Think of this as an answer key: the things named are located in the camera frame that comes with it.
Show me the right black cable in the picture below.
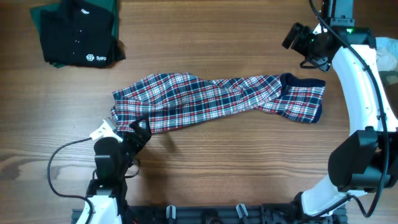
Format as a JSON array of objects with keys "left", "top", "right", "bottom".
[{"left": 308, "top": 0, "right": 391, "bottom": 218}]

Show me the beige crumpled cloth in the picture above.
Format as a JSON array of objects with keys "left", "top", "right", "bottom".
[{"left": 376, "top": 37, "right": 397, "bottom": 72}]

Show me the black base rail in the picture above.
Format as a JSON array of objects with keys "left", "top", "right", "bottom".
[{"left": 70, "top": 203, "right": 348, "bottom": 224}]

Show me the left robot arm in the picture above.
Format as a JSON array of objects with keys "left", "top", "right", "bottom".
[{"left": 74, "top": 116, "right": 152, "bottom": 224}]

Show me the olive green cloth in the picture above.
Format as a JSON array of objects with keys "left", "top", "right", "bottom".
[{"left": 379, "top": 70, "right": 397, "bottom": 118}]

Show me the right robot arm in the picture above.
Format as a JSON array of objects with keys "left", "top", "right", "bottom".
[{"left": 269, "top": 1, "right": 397, "bottom": 223}]

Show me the green folded shirt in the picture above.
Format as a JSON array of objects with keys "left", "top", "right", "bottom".
[{"left": 29, "top": 0, "right": 121, "bottom": 69}]

